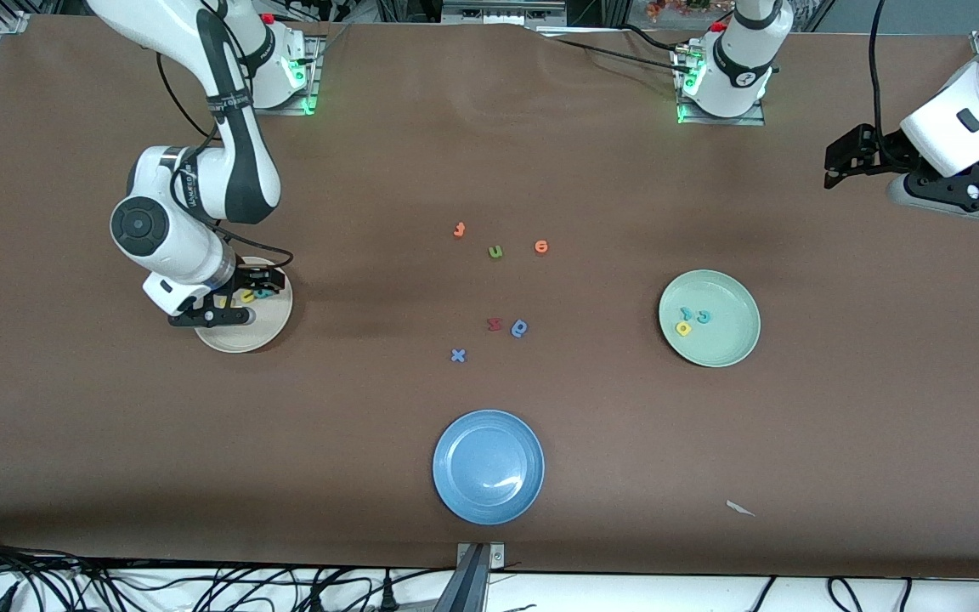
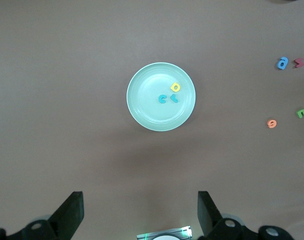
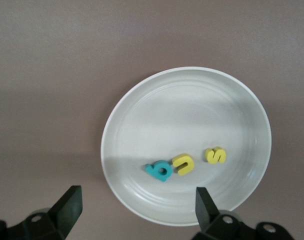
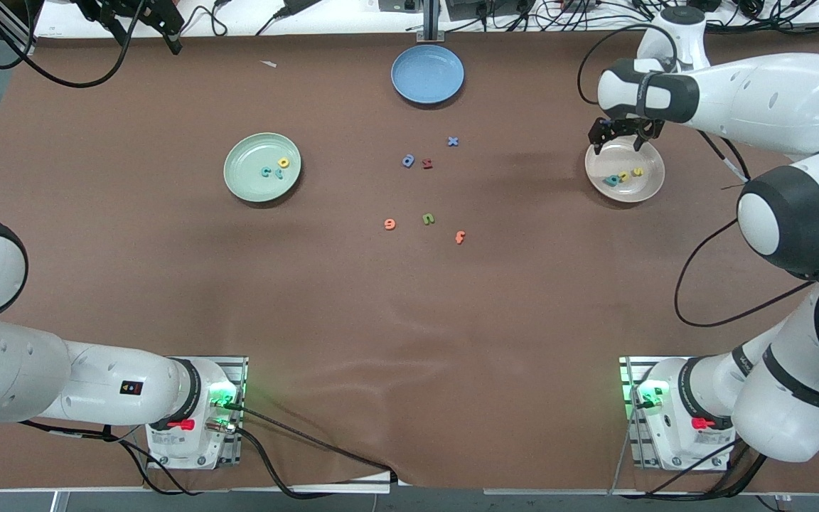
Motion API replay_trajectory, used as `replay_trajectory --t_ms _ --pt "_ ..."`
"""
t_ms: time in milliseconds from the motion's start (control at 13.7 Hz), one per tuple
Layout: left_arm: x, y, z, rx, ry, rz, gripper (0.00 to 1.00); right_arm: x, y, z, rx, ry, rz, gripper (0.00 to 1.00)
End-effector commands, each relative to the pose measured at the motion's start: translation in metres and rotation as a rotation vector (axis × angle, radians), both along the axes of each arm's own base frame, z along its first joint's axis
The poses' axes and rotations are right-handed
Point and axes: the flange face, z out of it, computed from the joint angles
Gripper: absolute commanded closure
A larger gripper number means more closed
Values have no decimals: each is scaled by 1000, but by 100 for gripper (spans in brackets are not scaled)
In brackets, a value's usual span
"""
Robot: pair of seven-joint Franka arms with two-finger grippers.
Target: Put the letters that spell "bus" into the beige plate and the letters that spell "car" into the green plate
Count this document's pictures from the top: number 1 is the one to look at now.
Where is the beige brown plate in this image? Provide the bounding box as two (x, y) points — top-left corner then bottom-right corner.
(194, 257), (294, 354)

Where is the light green plate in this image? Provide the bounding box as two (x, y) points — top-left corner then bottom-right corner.
(658, 269), (761, 368)

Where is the blue plate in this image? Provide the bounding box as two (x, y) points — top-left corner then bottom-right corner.
(433, 410), (546, 525)

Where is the grey equipment box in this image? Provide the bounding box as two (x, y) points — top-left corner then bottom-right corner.
(441, 0), (567, 26)

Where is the dark grey metal bar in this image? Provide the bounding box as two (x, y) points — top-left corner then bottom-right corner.
(432, 544), (490, 612)

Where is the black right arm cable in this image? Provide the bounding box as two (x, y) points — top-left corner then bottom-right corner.
(156, 0), (295, 275)

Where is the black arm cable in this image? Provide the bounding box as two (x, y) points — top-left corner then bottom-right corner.
(868, 0), (907, 167)
(156, 0), (295, 275)

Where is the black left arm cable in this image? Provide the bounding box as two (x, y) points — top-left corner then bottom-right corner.
(868, 0), (907, 167)

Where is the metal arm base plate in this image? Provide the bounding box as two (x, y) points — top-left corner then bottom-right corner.
(252, 36), (322, 116)
(675, 44), (767, 127)

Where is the black table cable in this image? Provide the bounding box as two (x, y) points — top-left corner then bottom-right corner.
(551, 37), (696, 76)
(621, 24), (688, 54)

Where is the small metal bracket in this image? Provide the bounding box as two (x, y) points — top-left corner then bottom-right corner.
(456, 542), (506, 570)

